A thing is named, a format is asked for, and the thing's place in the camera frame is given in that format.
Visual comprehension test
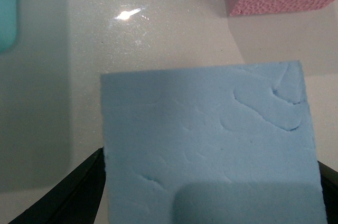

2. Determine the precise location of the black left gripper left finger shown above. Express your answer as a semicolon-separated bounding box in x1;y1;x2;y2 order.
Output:
11;148;106;223

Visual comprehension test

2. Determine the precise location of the light blue foam block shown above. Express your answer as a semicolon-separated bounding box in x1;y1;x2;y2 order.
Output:
101;61;327;223

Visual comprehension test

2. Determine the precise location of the teal plastic bin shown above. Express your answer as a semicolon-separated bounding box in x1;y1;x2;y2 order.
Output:
0;0;17;52

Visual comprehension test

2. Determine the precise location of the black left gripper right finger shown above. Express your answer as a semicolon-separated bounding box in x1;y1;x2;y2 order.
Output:
318;161;338;224

